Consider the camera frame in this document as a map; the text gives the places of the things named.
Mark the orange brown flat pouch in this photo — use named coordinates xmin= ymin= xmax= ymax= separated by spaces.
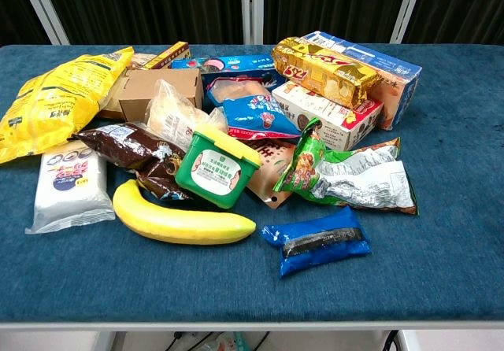
xmin=243 ymin=138 xmax=297 ymax=209

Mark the small blue snack pouch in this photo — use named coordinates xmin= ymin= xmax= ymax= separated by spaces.
xmin=222 ymin=94 xmax=302 ymax=141

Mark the white slanted frame bar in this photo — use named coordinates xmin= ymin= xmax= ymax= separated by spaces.
xmin=15 ymin=0 xmax=71 ymax=46
xmin=389 ymin=0 xmax=428 ymax=45

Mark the black cable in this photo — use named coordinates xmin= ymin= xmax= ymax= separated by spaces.
xmin=382 ymin=329 xmax=400 ymax=351
xmin=164 ymin=330 xmax=186 ymax=351

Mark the white metal frame post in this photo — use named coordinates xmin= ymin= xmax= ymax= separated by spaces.
xmin=239 ymin=0 xmax=265 ymax=46

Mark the blue box with window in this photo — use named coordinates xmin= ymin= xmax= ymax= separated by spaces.
xmin=171 ymin=54 xmax=287 ymax=110

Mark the gold wafer package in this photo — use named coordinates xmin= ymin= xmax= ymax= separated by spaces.
xmin=271 ymin=35 xmax=381 ymax=109

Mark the yellow and red slim box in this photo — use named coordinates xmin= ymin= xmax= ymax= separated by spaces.
xmin=126 ymin=41 xmax=191 ymax=71

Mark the plain brown cardboard box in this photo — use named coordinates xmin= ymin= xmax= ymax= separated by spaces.
xmin=117 ymin=67 xmax=204 ymax=123

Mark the green tub with yellow lid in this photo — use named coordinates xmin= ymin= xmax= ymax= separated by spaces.
xmin=174 ymin=126 xmax=263 ymax=210

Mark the dark brown snack bag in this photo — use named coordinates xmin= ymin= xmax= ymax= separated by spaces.
xmin=72 ymin=121 xmax=193 ymax=202

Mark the yellow banana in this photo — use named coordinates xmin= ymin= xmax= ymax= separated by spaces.
xmin=112 ymin=179 xmax=258 ymax=246

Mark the white and red biscuit box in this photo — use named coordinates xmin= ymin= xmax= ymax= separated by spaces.
xmin=271 ymin=80 xmax=384 ymax=153

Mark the blue and white carton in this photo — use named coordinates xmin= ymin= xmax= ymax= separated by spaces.
xmin=301 ymin=31 xmax=423 ymax=131

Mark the blue table cloth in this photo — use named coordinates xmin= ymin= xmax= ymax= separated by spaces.
xmin=0 ymin=43 xmax=504 ymax=323

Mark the clear bag of bread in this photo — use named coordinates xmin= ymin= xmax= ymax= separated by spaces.
xmin=144 ymin=79 xmax=229 ymax=152

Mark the large yellow snack bag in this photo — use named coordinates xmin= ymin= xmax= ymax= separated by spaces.
xmin=0 ymin=46 xmax=135 ymax=164

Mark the white tissue pack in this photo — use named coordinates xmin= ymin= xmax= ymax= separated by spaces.
xmin=24 ymin=139 xmax=116 ymax=235

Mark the blue pack with black stripe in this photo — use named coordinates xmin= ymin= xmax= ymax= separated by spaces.
xmin=261 ymin=205 xmax=372 ymax=279

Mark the green crumpled snack bag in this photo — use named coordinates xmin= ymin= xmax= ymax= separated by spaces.
xmin=272 ymin=116 xmax=419 ymax=216

